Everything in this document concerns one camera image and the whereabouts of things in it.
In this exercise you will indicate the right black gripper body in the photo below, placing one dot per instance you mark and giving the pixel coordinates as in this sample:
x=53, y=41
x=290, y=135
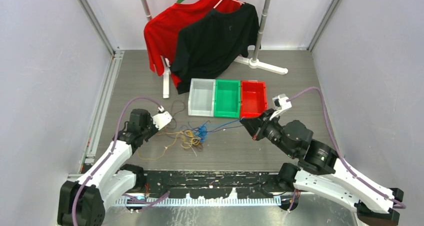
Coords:
x=271, y=129

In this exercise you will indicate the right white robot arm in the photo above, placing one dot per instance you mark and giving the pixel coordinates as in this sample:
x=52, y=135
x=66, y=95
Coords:
x=322, y=171

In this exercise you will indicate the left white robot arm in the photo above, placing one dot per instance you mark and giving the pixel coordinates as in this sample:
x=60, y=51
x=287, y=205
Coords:
x=86, y=200

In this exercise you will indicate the red plastic bin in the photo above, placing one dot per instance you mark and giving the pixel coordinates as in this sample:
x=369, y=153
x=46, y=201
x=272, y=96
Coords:
x=253, y=99

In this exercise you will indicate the green plastic bin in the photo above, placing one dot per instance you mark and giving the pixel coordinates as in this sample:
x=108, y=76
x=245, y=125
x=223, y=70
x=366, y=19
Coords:
x=227, y=98

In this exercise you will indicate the white plastic bin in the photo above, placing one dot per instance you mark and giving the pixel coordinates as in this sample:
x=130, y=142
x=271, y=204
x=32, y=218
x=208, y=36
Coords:
x=201, y=99

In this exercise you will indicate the white clothes rack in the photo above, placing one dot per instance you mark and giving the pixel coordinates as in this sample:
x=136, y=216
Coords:
x=252, y=62

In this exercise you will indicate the black t-shirt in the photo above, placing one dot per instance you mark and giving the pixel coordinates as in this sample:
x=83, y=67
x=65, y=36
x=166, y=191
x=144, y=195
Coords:
x=206, y=48

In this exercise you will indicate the red t-shirt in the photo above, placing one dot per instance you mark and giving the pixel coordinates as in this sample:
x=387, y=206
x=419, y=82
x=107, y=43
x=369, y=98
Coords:
x=161, y=33

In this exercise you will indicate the white slotted cable duct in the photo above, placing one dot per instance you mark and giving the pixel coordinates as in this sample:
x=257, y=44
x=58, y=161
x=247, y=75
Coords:
x=231, y=201

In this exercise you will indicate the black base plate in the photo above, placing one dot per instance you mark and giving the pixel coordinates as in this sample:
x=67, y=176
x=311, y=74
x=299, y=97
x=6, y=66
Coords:
x=211, y=184

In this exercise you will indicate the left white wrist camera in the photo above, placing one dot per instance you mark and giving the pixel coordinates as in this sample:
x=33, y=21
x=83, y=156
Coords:
x=161, y=120

